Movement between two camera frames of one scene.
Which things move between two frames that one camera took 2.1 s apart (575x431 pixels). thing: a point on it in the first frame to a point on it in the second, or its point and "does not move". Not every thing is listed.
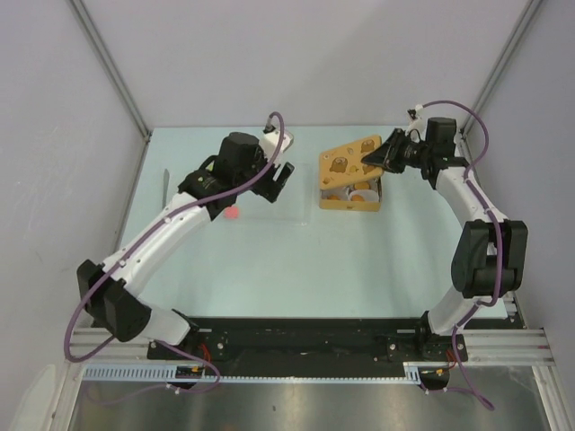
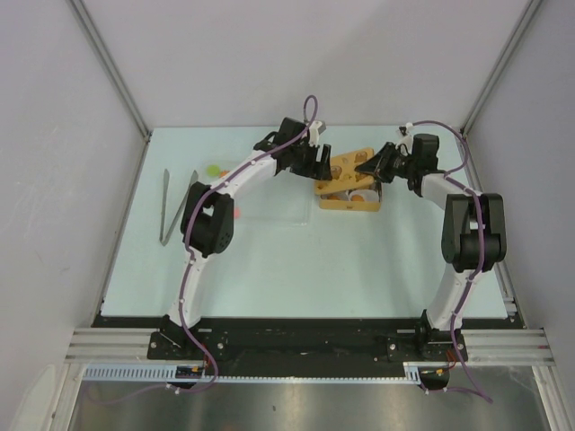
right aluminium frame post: [531, 9] does not move
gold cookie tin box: [351, 205] does not move
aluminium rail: [517, 346] does not move
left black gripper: [277, 185] to [316, 170]
